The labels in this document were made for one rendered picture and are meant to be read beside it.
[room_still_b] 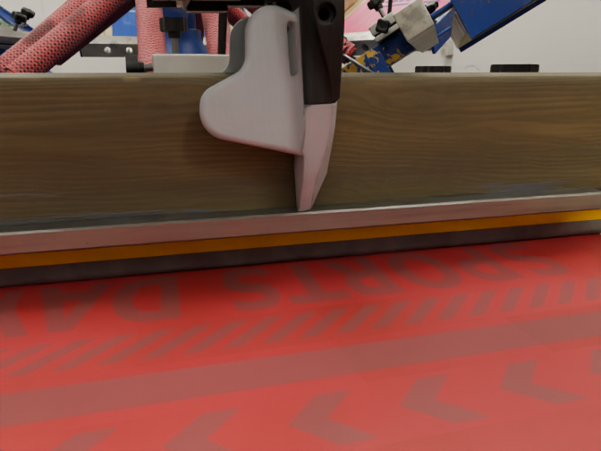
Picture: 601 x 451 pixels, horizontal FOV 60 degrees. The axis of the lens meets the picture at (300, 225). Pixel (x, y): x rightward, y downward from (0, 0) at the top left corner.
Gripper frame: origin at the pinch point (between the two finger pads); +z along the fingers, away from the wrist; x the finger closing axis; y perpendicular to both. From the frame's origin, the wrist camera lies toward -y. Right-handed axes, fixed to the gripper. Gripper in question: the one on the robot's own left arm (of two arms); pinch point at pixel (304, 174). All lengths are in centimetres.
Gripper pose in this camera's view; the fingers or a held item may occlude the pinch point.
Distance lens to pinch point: 27.8
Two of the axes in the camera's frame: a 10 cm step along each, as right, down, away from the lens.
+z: 0.3, 9.6, 2.9
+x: 2.6, 2.7, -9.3
